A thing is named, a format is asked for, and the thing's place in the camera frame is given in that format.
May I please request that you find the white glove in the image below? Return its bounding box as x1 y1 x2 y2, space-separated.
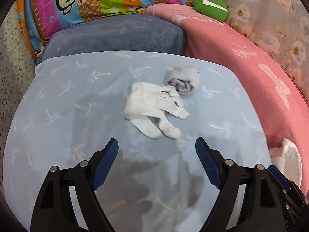
124 82 190 139

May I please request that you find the white plastic trash bag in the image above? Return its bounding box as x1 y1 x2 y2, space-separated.
269 138 303 188

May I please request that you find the pink fleece blanket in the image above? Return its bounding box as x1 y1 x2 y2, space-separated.
146 4 308 194

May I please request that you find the light blue palm-print sheet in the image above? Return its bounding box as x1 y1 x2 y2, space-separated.
3 51 271 231

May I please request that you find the grey rolled sock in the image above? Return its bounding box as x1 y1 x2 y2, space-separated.
165 66 201 96

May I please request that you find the grey floral bedsheet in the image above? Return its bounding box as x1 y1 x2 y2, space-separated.
223 0 308 98

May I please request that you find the blue-grey velvet cushion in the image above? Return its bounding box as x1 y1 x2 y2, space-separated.
36 14 186 64

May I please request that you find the green checkmark plush cushion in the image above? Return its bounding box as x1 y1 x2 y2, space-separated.
193 0 229 22

